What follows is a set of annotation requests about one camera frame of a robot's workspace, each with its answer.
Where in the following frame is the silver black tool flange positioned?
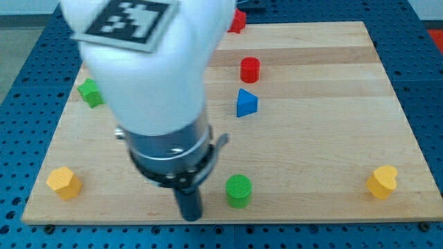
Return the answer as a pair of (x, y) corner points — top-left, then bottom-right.
(115, 110), (229, 190)

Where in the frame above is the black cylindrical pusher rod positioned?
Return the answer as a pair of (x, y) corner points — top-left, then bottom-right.
(173, 187), (203, 222)

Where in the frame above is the green cylinder block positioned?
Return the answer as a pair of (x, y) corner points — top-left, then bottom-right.
(226, 174), (252, 209)

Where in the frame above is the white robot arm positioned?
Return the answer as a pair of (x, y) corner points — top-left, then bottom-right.
(60, 0), (237, 221)

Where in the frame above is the blue triangle block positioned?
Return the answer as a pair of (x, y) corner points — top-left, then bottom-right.
(236, 89), (259, 118)

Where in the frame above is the green star block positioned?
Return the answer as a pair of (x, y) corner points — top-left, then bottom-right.
(77, 78), (105, 108)

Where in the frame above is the red cylinder block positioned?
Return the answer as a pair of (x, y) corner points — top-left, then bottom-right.
(240, 57), (260, 84)

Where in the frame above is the yellow hexagon block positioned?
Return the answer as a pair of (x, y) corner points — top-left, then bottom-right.
(46, 167), (83, 200)

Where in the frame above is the wooden board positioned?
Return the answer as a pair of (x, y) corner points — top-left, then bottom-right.
(22, 21), (442, 225)

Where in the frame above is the black white fiducial tag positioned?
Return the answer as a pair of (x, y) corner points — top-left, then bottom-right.
(72, 0), (180, 53)

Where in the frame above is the red star block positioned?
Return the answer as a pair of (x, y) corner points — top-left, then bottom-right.
(228, 8), (246, 34)

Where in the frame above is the yellow heart block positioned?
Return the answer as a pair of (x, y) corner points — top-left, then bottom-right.
(366, 165), (398, 200)

